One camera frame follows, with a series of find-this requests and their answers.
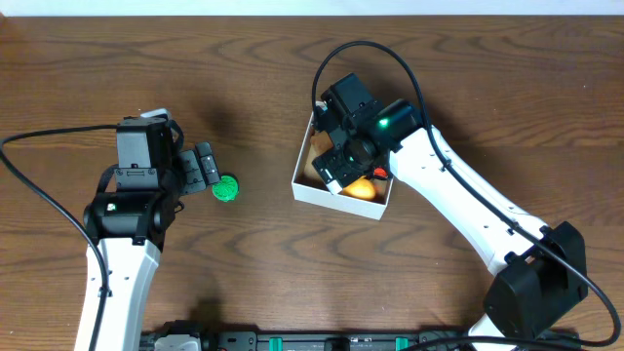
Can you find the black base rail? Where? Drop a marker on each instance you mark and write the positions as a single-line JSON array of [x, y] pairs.
[[186, 335]]

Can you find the green knitted ball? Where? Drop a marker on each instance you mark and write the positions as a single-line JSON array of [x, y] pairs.
[[227, 189]]

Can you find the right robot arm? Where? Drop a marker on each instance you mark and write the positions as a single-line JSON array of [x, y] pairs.
[[539, 272]]

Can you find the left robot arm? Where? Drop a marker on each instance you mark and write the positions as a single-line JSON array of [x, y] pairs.
[[134, 205]]

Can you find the red toy fire truck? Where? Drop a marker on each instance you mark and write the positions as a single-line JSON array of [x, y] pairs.
[[380, 173]]

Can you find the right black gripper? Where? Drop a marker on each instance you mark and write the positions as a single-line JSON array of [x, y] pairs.
[[331, 167]]

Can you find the brown plush toy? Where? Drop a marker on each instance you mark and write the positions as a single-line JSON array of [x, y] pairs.
[[319, 143]]

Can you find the yellow rubber duck toy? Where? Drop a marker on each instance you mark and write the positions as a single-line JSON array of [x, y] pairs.
[[362, 189]]

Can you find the white cardboard box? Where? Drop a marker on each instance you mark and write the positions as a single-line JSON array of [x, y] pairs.
[[307, 187]]

